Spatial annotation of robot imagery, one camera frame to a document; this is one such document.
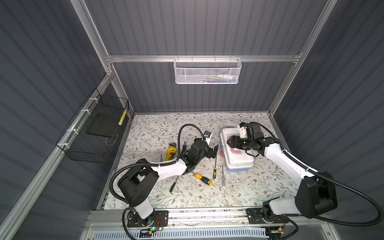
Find white blue tool box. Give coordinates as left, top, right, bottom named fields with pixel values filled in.
left=220, top=128, right=254, bottom=172

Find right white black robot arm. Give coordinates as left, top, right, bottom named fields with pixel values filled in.
left=225, top=122, right=338, bottom=223

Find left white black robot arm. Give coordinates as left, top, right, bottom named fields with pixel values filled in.
left=116, top=139, right=219, bottom=227

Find stubby black orange screwdriver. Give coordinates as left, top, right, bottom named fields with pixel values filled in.
left=181, top=142, right=187, bottom=155

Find slim yellow black screwdriver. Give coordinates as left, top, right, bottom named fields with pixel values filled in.
left=213, top=154, right=217, bottom=179

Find yellow pipe wrench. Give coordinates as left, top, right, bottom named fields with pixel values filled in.
left=165, top=143, right=177, bottom=162

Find floral table mat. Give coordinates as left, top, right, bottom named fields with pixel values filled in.
left=119, top=113, right=298, bottom=209

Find thin black screwdriver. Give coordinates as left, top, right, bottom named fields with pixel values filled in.
left=170, top=176, right=180, bottom=193

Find pens in white basket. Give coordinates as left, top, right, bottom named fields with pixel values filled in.
left=196, top=75, right=238, bottom=84

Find yellow marker pen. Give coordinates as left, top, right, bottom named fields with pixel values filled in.
left=118, top=109, right=128, bottom=126

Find black pad in basket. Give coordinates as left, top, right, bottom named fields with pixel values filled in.
left=86, top=114, right=122, bottom=138

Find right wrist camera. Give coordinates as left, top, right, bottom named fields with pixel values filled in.
left=238, top=122, right=249, bottom=139

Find clear handled screwdriver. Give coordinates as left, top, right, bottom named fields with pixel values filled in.
left=221, top=165, right=226, bottom=189

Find yellow black handled screwdriver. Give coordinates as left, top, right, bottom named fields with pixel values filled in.
left=194, top=173, right=213, bottom=186

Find white wire mesh basket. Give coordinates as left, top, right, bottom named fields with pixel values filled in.
left=173, top=58, right=242, bottom=85

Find left black corrugated cable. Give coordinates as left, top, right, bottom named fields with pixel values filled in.
left=108, top=123, right=208, bottom=240

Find black corrugated cable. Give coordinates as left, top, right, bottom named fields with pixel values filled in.
left=108, top=123, right=208, bottom=240
left=257, top=122, right=384, bottom=227

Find black wire basket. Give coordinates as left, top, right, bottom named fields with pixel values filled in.
left=57, top=90, right=130, bottom=164

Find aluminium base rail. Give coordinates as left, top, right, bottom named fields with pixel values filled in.
left=86, top=206, right=331, bottom=232

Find right black corrugated cable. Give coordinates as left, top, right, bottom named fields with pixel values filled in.
left=257, top=122, right=384, bottom=227

